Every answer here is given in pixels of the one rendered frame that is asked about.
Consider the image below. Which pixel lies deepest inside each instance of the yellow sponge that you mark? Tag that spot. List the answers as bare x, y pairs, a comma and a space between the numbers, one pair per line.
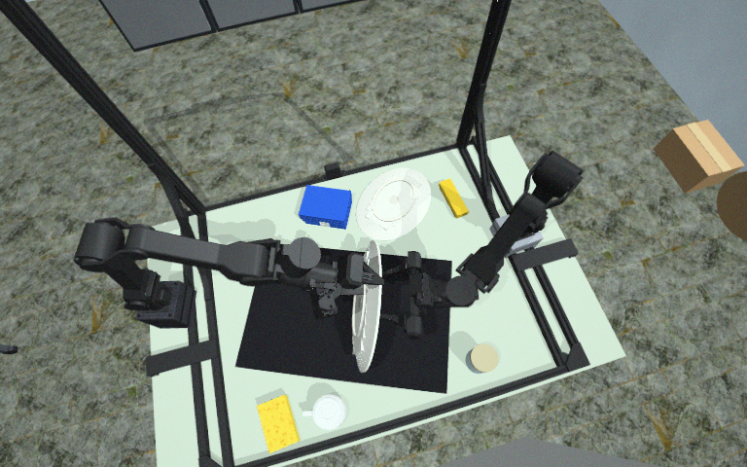
278, 423

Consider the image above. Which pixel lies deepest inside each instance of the yellow rectangular block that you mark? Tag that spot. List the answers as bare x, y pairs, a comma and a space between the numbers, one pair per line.
453, 199

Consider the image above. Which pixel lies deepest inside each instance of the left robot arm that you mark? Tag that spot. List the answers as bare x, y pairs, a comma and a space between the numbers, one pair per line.
553, 175

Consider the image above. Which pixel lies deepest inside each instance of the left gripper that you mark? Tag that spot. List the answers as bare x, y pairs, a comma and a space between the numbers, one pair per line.
412, 325

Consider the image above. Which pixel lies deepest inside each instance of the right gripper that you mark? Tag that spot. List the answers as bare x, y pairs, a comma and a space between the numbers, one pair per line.
353, 272

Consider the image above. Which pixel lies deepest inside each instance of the black rectangular mat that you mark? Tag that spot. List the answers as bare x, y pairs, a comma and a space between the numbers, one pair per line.
282, 336

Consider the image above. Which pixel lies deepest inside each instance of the grey cup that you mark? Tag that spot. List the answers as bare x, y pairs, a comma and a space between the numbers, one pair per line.
329, 412

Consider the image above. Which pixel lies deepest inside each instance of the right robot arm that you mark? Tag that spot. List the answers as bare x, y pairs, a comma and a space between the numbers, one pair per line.
244, 262

